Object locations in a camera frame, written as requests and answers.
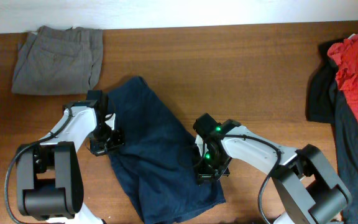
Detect navy blue shorts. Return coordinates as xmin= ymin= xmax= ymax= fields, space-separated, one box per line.
xmin=108 ymin=77 xmax=226 ymax=223

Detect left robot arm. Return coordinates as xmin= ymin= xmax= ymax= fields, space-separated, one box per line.
xmin=9 ymin=90 xmax=124 ymax=223

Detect dark grey garment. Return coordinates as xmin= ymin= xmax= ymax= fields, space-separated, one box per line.
xmin=329 ymin=82 xmax=358 ymax=223

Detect folded grey shorts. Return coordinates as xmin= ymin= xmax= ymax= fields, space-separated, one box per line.
xmin=11 ymin=26 xmax=103 ymax=96

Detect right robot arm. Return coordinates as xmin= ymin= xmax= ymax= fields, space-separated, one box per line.
xmin=193 ymin=113 xmax=352 ymax=224

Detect black garment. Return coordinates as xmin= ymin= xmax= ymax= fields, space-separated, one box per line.
xmin=305 ymin=39 xmax=343 ymax=124

